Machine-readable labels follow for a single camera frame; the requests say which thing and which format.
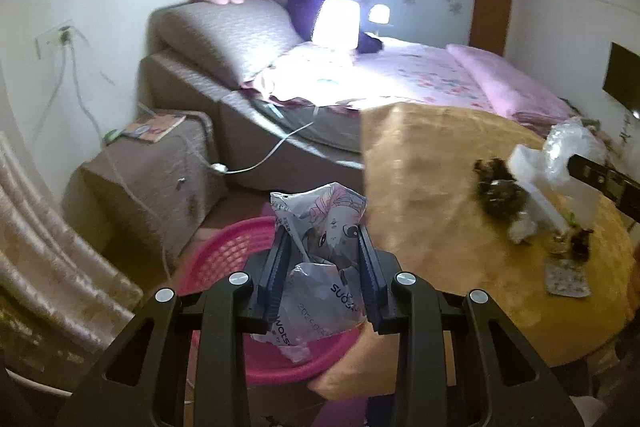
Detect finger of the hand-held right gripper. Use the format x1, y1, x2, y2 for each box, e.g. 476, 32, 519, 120
567, 153, 640, 220

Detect glowing white table lamp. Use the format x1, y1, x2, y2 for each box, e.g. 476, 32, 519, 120
311, 0, 361, 52

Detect folded pink blanket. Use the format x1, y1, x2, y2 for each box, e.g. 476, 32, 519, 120
446, 43, 576, 125

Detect grey quilted pillow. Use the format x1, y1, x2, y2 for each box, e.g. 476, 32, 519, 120
162, 0, 303, 90

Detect brown upholstered bed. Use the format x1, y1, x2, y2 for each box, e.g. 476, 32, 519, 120
137, 0, 581, 192

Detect golden patterned tablecloth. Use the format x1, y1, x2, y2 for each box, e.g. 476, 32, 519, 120
307, 102, 636, 395

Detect pink plastic basket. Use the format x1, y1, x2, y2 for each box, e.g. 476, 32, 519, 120
177, 216, 368, 385

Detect black wall television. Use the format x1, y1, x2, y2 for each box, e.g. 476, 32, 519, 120
602, 42, 640, 110

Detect purple plush toy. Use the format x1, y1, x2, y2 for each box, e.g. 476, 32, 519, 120
286, 0, 385, 54

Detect dark dried bunch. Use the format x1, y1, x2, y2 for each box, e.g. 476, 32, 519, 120
472, 158, 526, 220

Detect brown wooden door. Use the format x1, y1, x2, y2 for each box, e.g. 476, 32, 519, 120
469, 0, 515, 58

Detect colourful book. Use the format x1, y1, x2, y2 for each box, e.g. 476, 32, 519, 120
121, 113, 187, 142

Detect white wall cable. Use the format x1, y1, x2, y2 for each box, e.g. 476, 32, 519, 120
37, 32, 107, 142

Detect pale pink curtain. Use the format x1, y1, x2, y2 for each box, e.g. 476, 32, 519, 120
0, 132, 146, 388

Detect white printed plastic bag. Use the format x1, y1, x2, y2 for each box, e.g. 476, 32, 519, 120
250, 182, 370, 363

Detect silver blister pack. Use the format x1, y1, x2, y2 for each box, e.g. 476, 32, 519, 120
544, 259, 592, 299

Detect pink floral bed sheet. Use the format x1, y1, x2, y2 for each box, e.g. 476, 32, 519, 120
242, 36, 496, 110

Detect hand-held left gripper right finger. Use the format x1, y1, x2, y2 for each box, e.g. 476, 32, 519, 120
356, 224, 583, 427

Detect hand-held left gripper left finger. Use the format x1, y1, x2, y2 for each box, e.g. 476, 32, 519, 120
52, 227, 293, 427

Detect cloth-covered nightstand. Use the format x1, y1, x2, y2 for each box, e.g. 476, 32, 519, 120
62, 109, 228, 265

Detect clear plastic bag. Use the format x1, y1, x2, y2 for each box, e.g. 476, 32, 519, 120
542, 117, 613, 202

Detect white wall socket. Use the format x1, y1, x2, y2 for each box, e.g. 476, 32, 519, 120
35, 22, 76, 60

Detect dark small scraps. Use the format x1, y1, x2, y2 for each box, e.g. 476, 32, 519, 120
547, 227, 596, 263

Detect white charging cable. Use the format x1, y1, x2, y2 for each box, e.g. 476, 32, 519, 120
210, 104, 321, 175

